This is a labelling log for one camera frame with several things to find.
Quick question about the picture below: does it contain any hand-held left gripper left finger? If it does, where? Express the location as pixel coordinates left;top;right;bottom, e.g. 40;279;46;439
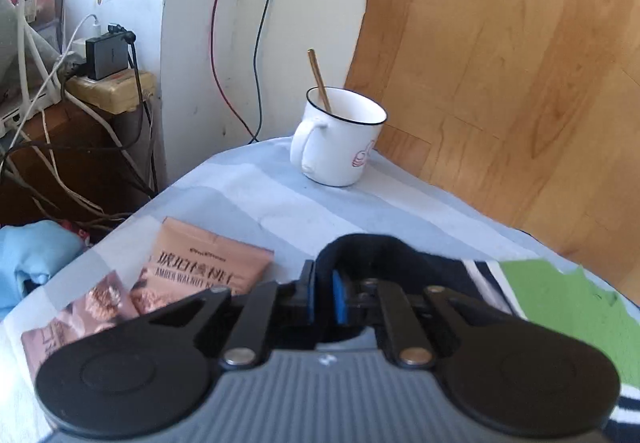
142;260;317;370

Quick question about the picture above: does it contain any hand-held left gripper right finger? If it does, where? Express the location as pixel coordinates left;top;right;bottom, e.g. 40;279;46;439
331;272;502;370

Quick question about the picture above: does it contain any blue striped bed sheet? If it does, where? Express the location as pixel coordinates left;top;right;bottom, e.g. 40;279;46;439
0;135;640;443

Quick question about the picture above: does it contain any amber walnut snack packet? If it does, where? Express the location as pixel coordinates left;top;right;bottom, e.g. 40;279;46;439
131;217;275;316

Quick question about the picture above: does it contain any white enamel mug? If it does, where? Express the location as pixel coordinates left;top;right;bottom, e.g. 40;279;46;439
290;87;389;188

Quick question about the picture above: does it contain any wooden stick in mug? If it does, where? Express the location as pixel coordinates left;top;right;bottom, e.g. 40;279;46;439
307;49;333;114

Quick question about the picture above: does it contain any pink snack packet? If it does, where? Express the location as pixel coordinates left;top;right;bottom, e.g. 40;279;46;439
21;270;141;374

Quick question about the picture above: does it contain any light blue cloth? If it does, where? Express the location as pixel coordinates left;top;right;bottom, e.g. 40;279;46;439
0;220;86;309

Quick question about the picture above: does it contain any yellowed power strip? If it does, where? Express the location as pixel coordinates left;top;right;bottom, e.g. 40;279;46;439
65;70;157;114

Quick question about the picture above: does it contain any brown wooden cabinet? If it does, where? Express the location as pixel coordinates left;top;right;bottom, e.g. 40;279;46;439
0;100;161;229

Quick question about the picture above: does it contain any black charger block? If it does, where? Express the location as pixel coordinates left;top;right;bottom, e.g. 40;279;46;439
85;34;133;80

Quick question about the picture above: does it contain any clear plastic container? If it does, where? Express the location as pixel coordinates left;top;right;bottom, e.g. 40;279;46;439
17;0;57;30

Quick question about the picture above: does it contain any black cable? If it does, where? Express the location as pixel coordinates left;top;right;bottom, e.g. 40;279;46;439
250;0;279;144

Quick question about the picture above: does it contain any red cable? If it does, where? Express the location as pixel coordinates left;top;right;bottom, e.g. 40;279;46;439
210;0;254;138

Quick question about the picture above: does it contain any wood-pattern wall sheet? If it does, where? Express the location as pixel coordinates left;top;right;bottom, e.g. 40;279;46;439
345;0;640;294

